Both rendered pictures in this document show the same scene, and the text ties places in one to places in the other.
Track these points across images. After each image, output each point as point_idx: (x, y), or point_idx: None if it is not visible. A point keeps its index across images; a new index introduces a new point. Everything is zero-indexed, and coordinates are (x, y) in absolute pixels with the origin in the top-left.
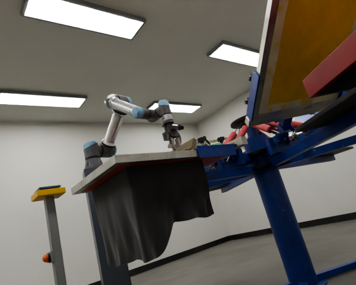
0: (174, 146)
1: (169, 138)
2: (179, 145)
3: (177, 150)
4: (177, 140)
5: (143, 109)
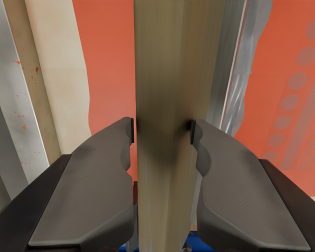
0: (211, 133)
1: None
2: (117, 132)
3: (198, 79)
4: (132, 188)
5: None
